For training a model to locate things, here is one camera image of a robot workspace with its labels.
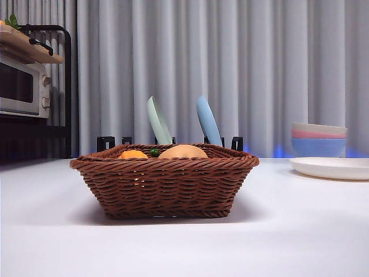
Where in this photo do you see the pink bowl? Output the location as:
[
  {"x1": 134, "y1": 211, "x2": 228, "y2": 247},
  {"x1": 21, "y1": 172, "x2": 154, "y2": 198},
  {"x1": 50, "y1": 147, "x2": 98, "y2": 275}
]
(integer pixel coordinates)
[{"x1": 291, "y1": 129, "x2": 348, "y2": 140}]

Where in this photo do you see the pale green plate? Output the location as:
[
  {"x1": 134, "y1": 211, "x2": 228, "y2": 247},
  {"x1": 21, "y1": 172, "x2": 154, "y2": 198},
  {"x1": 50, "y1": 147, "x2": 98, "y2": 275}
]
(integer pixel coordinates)
[{"x1": 146, "y1": 96, "x2": 173, "y2": 145}]

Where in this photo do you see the tan toy potato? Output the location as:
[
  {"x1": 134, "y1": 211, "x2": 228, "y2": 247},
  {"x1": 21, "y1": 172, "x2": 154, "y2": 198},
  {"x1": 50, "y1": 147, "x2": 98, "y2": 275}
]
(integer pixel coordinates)
[{"x1": 157, "y1": 144, "x2": 209, "y2": 159}]

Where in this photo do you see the beige bowl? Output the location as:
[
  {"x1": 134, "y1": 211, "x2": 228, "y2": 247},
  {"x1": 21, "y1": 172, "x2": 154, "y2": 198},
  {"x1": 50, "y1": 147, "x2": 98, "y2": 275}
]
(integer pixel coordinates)
[{"x1": 291, "y1": 122, "x2": 348, "y2": 135}]

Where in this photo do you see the pale blue plate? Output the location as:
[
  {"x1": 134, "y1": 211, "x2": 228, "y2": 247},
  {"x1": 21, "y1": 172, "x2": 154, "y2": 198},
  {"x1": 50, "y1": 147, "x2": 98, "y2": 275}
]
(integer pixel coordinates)
[{"x1": 195, "y1": 95, "x2": 223, "y2": 147}]

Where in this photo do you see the brown wicker basket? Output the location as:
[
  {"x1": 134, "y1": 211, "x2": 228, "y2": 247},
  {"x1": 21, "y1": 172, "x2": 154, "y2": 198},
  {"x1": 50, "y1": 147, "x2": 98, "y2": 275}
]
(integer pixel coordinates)
[{"x1": 69, "y1": 143, "x2": 260, "y2": 219}]

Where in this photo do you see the grey white curtain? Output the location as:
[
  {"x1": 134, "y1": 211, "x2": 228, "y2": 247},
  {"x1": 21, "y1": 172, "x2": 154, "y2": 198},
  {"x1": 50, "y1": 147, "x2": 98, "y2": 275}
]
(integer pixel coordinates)
[{"x1": 0, "y1": 0, "x2": 369, "y2": 159}]

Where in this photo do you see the white plate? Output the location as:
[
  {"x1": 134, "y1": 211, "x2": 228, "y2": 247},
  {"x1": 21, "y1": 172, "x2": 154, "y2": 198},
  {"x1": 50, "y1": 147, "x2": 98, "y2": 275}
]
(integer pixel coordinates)
[{"x1": 289, "y1": 157, "x2": 369, "y2": 181}]

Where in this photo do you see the silver toaster oven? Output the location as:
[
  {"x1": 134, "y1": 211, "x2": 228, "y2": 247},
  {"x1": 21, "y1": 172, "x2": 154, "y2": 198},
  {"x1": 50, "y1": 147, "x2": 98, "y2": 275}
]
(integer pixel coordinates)
[{"x1": 0, "y1": 53, "x2": 51, "y2": 119}]

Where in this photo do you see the wooden board with black handle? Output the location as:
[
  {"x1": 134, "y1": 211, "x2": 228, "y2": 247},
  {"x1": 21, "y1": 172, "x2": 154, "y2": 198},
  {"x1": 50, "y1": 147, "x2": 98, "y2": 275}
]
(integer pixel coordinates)
[{"x1": 0, "y1": 23, "x2": 64, "y2": 64}]

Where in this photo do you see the yellow orange toy corn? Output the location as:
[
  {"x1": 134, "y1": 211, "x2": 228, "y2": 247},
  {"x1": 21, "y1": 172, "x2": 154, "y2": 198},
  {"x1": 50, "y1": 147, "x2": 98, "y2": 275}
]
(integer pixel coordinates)
[{"x1": 118, "y1": 149, "x2": 149, "y2": 159}]

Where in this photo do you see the blue bowl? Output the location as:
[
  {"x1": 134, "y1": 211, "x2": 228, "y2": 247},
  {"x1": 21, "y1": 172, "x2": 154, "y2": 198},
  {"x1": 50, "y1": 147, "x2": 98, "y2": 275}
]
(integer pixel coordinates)
[{"x1": 291, "y1": 137, "x2": 347, "y2": 159}]

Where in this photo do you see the black metal shelf frame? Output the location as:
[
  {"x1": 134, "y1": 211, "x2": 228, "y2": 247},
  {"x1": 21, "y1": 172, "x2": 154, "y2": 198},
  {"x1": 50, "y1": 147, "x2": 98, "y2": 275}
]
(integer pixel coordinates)
[{"x1": 0, "y1": 24, "x2": 72, "y2": 159}]

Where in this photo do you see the black plate rack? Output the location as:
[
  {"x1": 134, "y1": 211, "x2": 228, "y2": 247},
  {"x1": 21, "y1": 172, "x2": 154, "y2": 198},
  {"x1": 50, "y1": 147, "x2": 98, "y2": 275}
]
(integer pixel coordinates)
[{"x1": 96, "y1": 135, "x2": 244, "y2": 152}]

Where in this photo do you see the green leafy plant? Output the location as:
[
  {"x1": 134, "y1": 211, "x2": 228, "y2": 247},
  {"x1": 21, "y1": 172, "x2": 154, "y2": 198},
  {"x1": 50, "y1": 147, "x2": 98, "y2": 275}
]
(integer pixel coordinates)
[{"x1": 4, "y1": 13, "x2": 21, "y2": 29}]

